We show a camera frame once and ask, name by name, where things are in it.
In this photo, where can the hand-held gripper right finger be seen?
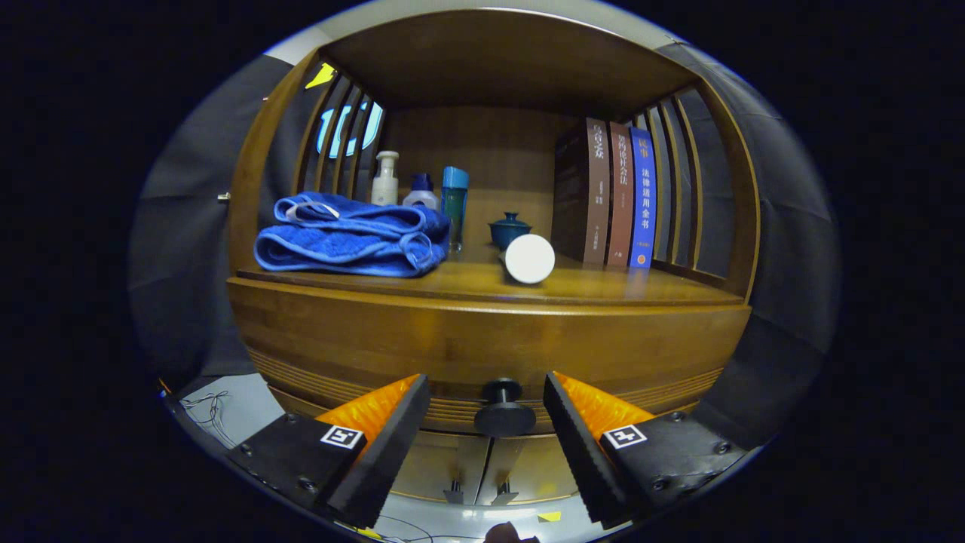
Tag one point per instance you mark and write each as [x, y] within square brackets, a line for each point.
[584, 460]

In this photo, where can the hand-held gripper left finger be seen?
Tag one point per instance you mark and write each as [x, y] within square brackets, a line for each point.
[388, 460]

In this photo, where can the wooden drawer with black knob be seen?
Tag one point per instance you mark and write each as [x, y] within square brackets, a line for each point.
[482, 339]

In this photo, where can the white and green tube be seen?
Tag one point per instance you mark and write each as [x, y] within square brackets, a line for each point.
[530, 259]

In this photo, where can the wooden countertop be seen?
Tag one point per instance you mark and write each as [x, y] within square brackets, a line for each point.
[603, 283]

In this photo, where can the wooden cabinet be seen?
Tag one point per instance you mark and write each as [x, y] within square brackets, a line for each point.
[490, 68]

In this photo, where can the yellow floor tape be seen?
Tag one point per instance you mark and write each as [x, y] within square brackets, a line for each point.
[549, 516]

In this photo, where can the blue folded towel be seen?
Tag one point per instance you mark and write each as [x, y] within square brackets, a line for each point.
[339, 249]

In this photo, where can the blue lidded teacup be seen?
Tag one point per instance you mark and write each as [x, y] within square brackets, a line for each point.
[507, 230]

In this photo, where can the reddish brown book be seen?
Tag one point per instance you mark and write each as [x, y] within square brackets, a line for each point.
[620, 204]

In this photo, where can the blue book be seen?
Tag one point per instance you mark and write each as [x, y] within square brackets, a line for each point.
[643, 204]

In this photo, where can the white bottle with blue cap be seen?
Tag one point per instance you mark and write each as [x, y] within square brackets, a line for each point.
[421, 198]

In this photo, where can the dark brown book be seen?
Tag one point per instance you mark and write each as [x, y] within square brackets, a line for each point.
[584, 196]

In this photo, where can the teal tumbler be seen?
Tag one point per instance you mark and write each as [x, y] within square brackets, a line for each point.
[454, 204]

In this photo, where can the white pump bottle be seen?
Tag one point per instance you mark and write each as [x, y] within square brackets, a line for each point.
[385, 188]

